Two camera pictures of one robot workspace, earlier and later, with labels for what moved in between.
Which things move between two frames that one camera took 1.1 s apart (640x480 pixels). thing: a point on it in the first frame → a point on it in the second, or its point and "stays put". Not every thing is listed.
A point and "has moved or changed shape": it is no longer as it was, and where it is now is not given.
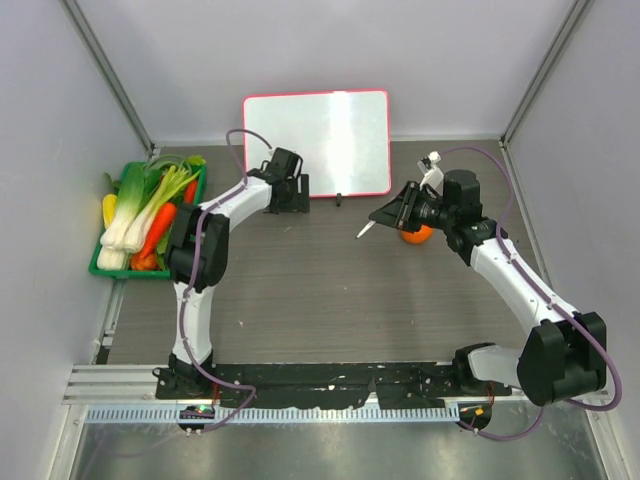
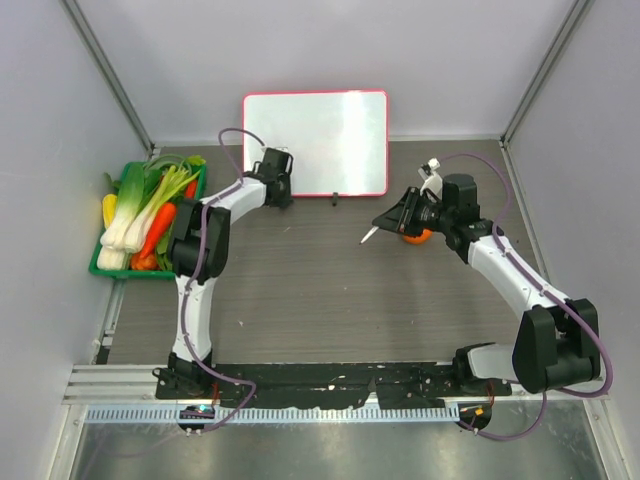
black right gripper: x=399 y=213 stays put
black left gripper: x=300 y=202 → x=287 y=201
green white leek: x=136 y=229 stays put
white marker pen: x=365 y=230 has moved or changed shape
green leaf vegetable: x=161 y=249 stays put
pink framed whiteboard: x=342 y=137 stays put
